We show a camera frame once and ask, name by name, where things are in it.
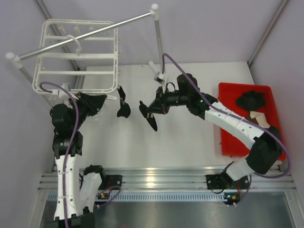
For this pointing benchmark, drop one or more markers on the black white-striped sock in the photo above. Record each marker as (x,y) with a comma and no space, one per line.
(124,110)

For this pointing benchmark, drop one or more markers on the aluminium mounting rail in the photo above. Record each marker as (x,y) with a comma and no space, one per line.
(188,179)

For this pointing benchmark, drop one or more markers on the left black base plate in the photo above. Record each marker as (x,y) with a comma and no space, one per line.
(110,181)

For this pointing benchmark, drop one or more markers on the white plastic clip hanger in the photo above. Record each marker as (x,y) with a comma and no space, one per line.
(102,82)

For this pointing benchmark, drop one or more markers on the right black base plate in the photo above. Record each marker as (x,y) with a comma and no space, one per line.
(217,181)

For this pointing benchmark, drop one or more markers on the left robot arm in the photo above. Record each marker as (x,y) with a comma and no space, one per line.
(76,192)

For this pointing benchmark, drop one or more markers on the brown cream striped sock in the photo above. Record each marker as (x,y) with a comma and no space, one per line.
(258,118)

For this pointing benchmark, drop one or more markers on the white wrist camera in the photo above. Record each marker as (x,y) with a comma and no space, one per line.
(162,79)
(60,91)

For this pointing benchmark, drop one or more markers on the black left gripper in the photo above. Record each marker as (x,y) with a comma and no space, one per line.
(93,102)

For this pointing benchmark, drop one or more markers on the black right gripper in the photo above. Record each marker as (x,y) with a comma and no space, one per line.
(160,105)

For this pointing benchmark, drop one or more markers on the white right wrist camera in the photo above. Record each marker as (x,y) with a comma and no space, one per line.
(162,79)

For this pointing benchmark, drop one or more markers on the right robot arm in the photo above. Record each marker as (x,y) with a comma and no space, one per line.
(263,143)

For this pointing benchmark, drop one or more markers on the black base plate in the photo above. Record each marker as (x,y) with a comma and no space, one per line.
(110,181)
(217,181)

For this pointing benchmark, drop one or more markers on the black sock bundle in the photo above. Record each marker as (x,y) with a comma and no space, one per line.
(251,101)

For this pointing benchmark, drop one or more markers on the silver clothes rack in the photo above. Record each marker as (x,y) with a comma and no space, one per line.
(69,48)

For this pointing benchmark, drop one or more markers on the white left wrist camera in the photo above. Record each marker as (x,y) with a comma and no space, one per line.
(60,91)

